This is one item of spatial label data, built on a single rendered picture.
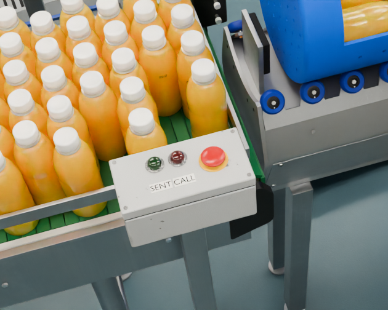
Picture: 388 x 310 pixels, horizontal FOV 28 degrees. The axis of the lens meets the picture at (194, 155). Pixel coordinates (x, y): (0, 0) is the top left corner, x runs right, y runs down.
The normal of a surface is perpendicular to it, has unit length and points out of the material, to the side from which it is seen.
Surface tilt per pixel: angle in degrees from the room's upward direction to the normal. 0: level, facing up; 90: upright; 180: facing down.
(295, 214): 90
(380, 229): 0
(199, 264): 90
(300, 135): 70
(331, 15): 60
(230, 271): 0
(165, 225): 90
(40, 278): 90
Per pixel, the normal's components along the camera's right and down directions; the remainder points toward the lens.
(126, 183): -0.09, -0.59
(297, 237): 0.25, 0.76
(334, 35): 0.22, 0.59
